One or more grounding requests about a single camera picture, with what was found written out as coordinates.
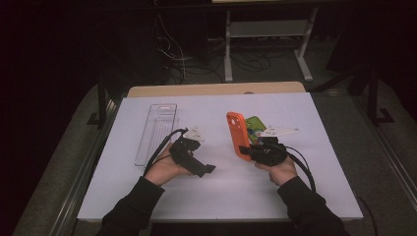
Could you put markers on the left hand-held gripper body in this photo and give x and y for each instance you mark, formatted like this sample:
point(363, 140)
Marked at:
point(185, 157)

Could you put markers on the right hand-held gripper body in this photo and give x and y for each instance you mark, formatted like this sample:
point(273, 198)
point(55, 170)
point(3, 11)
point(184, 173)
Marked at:
point(270, 154)

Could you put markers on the orange phone case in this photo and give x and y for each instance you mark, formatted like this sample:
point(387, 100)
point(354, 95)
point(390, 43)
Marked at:
point(237, 134)

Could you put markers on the green cartoon phone case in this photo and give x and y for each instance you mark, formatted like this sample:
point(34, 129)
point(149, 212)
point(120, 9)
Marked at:
point(256, 126)

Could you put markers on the clear plastic rack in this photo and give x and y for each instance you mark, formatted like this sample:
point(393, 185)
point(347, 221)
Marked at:
point(157, 128)

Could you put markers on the person's right hand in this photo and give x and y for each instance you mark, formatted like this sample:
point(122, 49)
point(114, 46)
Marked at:
point(282, 172)

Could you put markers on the person's left hand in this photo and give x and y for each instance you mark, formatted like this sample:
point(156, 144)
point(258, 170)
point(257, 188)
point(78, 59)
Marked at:
point(164, 170)

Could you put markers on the white table mat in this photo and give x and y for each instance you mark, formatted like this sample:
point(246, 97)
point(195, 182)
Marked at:
point(229, 196)

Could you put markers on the wooden table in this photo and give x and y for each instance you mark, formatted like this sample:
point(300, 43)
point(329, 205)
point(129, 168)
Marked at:
point(213, 88)

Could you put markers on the black metal stand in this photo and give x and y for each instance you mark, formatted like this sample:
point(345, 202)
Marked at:
point(373, 98)
point(102, 105)

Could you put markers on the white metal desk frame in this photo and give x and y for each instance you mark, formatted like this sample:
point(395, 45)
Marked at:
point(268, 29)

